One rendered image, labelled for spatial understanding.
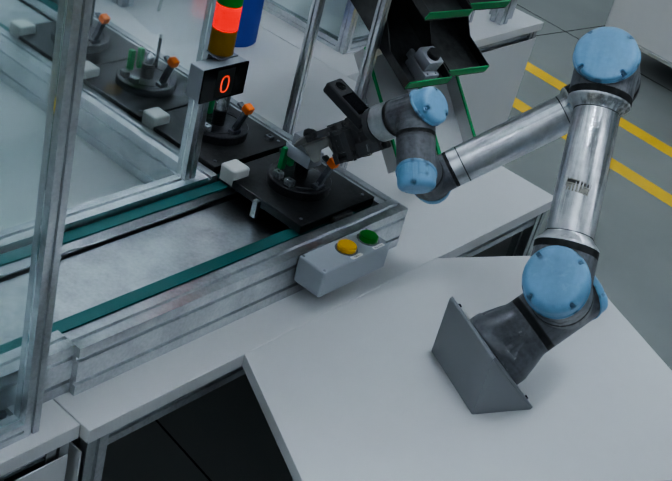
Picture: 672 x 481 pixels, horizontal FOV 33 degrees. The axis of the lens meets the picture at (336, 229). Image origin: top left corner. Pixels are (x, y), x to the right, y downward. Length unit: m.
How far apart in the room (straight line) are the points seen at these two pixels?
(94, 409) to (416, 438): 0.56
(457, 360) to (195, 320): 0.49
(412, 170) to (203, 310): 0.46
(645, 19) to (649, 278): 2.25
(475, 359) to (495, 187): 0.89
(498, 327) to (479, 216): 0.67
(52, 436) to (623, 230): 3.37
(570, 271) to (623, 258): 2.68
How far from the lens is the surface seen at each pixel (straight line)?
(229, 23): 2.19
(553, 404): 2.23
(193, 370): 2.04
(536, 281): 1.99
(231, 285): 2.09
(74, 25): 1.48
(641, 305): 4.41
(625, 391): 2.35
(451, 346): 2.17
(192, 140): 2.33
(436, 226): 2.65
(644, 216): 5.06
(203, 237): 2.29
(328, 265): 2.21
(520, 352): 2.12
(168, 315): 2.00
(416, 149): 2.12
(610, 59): 2.10
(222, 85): 2.24
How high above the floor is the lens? 2.15
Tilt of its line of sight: 31 degrees down
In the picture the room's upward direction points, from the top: 15 degrees clockwise
